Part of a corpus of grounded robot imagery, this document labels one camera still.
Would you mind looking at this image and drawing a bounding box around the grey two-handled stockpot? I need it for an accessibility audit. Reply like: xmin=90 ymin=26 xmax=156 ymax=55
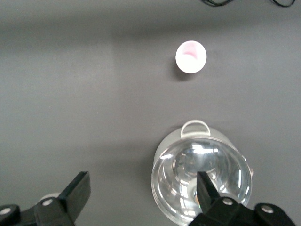
xmin=150 ymin=120 xmax=255 ymax=226

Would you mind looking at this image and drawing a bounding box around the pink plastic cup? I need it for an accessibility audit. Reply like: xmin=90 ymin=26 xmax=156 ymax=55
xmin=175 ymin=40 xmax=207 ymax=74

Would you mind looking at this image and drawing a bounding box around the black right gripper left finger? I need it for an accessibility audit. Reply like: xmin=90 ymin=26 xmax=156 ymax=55
xmin=0 ymin=171 xmax=91 ymax=226

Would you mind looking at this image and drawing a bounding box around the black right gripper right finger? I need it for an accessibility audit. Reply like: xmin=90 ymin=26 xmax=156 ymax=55
xmin=187 ymin=171 xmax=296 ymax=226

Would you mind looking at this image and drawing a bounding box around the thin black tangled cable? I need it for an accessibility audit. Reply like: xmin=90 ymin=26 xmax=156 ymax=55
xmin=199 ymin=0 xmax=295 ymax=8

